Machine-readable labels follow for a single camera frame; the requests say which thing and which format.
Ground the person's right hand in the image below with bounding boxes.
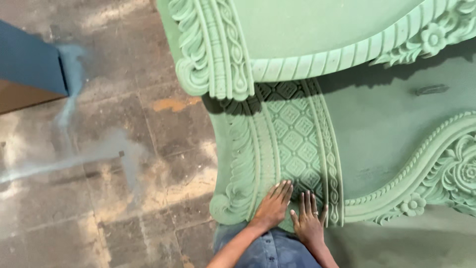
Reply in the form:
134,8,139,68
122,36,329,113
290,190,329,247

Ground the green carved panel diamond pattern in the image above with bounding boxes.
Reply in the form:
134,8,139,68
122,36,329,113
202,37,476,234

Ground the green carved panel ribbed border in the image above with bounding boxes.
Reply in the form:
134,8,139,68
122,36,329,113
156,0,476,102

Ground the blue painted board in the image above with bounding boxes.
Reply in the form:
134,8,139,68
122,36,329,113
0,19,72,97

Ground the blue denim shirt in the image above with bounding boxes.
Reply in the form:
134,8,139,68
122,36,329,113
213,223,323,268

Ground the brown wooden board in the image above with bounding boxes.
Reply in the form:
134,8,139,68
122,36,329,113
0,78,68,115

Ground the person's left hand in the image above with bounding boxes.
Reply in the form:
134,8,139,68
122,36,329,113
250,180,294,230

